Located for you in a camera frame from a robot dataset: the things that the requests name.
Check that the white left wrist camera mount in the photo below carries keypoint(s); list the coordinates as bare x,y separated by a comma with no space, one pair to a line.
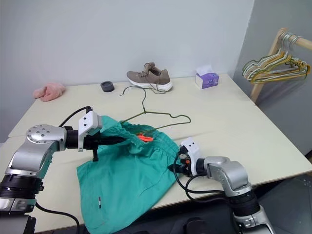
89,122

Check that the wooden clothes rack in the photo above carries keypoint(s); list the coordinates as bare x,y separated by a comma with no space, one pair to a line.
267,67

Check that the pink fluffy cloth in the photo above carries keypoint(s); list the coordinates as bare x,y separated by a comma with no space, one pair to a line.
50,91

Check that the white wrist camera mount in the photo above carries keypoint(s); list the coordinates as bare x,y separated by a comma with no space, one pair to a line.
89,122
192,148

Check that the purple tissue box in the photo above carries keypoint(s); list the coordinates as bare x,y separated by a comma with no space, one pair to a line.
209,80

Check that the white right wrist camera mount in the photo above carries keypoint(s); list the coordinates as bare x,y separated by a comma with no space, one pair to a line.
192,148

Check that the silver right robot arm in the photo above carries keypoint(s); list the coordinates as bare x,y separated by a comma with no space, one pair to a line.
229,173

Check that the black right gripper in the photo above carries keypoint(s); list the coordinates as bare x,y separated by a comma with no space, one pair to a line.
185,168

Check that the black round puck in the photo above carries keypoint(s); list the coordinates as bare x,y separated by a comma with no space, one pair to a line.
107,86

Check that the brown sneaker with white sole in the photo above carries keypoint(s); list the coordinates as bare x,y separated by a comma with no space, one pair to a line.
151,78

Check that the bunch of hangers on rack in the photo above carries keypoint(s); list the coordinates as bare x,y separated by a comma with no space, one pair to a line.
273,71

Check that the green shorts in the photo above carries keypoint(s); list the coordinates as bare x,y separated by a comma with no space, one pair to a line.
122,182

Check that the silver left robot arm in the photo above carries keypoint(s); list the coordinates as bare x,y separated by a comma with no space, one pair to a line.
36,146

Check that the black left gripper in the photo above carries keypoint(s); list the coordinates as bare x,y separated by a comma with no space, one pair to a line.
93,141

